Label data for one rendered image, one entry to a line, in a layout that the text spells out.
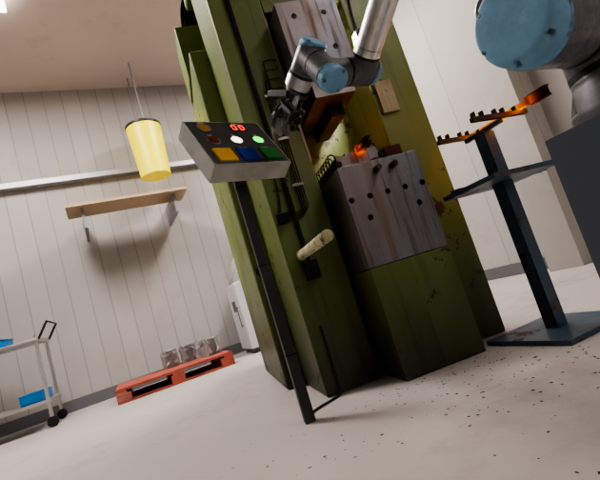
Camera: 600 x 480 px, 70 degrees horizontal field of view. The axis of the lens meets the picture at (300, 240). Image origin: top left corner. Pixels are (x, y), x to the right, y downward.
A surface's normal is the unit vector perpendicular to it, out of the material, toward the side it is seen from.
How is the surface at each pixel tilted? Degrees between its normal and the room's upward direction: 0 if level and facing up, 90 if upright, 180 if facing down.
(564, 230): 90
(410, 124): 90
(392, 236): 90
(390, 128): 90
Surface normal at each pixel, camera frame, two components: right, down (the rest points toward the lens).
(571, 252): -0.87, 0.21
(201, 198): 0.40, -0.24
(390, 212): 0.20, -0.19
